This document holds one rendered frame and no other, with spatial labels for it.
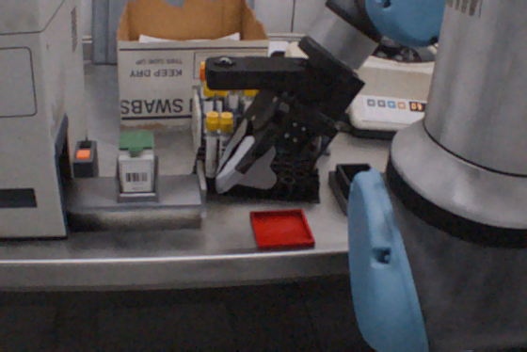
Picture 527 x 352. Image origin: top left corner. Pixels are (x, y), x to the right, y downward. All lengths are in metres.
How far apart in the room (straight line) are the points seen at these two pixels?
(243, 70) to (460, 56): 0.36
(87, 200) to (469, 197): 0.48
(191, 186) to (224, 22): 0.53
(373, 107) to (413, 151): 0.63
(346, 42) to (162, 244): 0.31
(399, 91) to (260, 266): 0.44
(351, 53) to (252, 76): 0.11
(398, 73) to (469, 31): 0.68
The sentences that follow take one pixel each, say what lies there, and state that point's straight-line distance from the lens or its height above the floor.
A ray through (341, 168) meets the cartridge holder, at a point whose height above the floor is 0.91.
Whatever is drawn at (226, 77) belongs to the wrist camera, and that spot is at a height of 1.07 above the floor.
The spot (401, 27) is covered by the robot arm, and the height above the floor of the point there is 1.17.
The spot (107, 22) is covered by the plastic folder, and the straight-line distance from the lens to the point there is 1.19.
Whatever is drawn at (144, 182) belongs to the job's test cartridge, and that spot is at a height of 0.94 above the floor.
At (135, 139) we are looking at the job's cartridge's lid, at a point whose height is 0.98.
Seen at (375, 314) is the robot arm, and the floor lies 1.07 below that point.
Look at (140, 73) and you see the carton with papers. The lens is 0.88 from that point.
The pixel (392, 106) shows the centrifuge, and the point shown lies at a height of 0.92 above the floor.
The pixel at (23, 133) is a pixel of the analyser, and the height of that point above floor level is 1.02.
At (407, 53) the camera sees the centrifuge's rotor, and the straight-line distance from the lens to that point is 1.06.
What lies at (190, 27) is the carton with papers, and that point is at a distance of 1.14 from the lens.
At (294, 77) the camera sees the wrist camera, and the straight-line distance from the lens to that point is 0.61.
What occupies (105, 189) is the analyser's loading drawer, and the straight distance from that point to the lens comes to 0.68.
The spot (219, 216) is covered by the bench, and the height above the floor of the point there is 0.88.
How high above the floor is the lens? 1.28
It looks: 31 degrees down
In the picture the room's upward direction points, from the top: 5 degrees clockwise
